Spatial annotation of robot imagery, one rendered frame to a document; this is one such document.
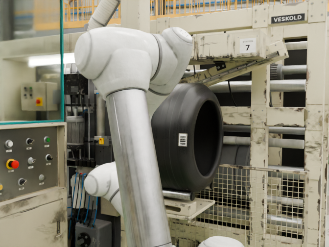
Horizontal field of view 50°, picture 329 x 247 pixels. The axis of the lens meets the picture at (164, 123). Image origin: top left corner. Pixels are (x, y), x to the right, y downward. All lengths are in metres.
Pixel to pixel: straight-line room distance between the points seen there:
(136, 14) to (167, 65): 1.17
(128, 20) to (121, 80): 1.30
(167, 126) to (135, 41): 0.87
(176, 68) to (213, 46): 1.16
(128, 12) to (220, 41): 0.55
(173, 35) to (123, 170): 0.38
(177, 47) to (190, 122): 0.81
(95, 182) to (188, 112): 0.64
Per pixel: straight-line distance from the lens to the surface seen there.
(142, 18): 2.12
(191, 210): 1.86
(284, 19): 2.37
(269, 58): 2.17
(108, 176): 1.31
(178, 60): 0.97
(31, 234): 2.00
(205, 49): 2.15
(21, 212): 1.92
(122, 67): 0.85
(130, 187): 0.81
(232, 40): 2.10
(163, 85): 1.01
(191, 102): 1.75
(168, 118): 1.71
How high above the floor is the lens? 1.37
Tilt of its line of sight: 3 degrees down
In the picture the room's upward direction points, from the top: straight up
